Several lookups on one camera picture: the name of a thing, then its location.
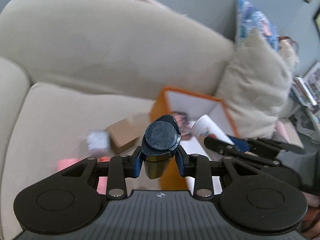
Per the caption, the pink silicone block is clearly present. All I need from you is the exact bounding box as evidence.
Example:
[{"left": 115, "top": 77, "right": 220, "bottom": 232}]
[{"left": 97, "top": 156, "right": 111, "bottom": 194}]

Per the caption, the brown cardboard cube box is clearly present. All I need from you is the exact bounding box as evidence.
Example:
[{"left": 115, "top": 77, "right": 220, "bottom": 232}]
[{"left": 106, "top": 118, "right": 149, "bottom": 155}]

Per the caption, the orange cardboard box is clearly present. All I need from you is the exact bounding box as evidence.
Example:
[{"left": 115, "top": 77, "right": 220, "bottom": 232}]
[{"left": 150, "top": 87, "right": 239, "bottom": 192}]

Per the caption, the dark art print box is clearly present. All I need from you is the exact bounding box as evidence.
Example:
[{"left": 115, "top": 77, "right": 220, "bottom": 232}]
[{"left": 171, "top": 111, "right": 192, "bottom": 140}]

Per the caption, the black spray bottle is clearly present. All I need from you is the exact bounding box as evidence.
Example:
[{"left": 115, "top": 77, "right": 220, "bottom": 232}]
[{"left": 142, "top": 114, "right": 181, "bottom": 179}]

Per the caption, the beige sofa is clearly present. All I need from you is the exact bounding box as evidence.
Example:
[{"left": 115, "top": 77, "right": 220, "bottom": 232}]
[{"left": 0, "top": 0, "right": 301, "bottom": 240}]

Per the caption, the cream bear bag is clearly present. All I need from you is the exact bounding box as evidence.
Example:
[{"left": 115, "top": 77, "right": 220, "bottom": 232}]
[{"left": 278, "top": 36, "right": 300, "bottom": 71}]

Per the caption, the pink silicone cup holder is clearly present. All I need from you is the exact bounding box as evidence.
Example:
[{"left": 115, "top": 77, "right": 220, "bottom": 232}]
[{"left": 57, "top": 158, "right": 87, "bottom": 177}]

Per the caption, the beige throw pillow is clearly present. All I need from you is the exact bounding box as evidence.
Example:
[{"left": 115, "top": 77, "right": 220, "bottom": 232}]
[{"left": 215, "top": 28, "right": 292, "bottom": 138}]

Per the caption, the white tube bottle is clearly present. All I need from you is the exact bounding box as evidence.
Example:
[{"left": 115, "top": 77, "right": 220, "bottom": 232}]
[{"left": 191, "top": 115, "right": 234, "bottom": 146}]

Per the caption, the clear plastic cube box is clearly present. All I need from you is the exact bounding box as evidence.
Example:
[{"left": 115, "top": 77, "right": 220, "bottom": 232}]
[{"left": 86, "top": 130, "right": 111, "bottom": 158}]

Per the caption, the blue anime print pillow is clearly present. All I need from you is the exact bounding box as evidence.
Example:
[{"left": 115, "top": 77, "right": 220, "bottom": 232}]
[{"left": 235, "top": 0, "right": 279, "bottom": 51}]

